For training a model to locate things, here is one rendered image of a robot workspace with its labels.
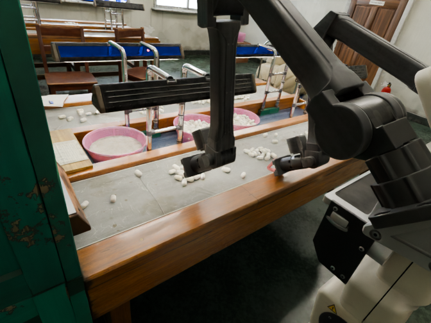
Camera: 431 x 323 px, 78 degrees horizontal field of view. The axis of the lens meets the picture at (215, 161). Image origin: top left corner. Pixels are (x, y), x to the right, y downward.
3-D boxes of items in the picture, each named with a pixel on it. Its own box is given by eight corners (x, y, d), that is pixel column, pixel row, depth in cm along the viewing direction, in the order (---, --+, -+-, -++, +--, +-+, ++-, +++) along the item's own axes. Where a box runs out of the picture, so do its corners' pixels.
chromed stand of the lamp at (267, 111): (278, 112, 199) (295, 49, 175) (260, 116, 188) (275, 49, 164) (260, 103, 211) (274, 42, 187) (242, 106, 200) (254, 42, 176)
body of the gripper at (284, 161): (270, 160, 106) (284, 157, 100) (287, 155, 112) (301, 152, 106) (275, 176, 106) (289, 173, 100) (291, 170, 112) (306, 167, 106)
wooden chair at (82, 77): (56, 129, 269) (35, 31, 220) (52, 113, 298) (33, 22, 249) (102, 124, 291) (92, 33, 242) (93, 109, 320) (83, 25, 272)
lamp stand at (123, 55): (160, 136, 144) (162, 49, 120) (124, 143, 133) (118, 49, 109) (145, 122, 156) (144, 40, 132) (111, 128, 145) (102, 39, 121)
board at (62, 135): (93, 167, 99) (93, 165, 98) (47, 179, 90) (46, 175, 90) (70, 130, 119) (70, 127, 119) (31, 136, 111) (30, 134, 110)
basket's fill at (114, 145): (151, 162, 121) (151, 152, 118) (99, 175, 108) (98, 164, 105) (131, 140, 135) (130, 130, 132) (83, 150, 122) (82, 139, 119)
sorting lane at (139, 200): (375, 134, 174) (376, 131, 173) (72, 257, 72) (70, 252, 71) (335, 116, 193) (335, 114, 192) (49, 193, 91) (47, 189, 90)
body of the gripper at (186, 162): (179, 159, 88) (189, 154, 82) (204, 152, 94) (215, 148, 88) (185, 178, 88) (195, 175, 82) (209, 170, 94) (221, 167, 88)
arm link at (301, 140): (315, 166, 91) (329, 159, 95) (305, 133, 91) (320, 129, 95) (288, 170, 101) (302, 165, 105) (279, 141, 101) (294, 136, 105)
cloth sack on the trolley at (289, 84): (313, 95, 413) (321, 70, 393) (283, 100, 371) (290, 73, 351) (285, 84, 448) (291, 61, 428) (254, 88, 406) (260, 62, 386)
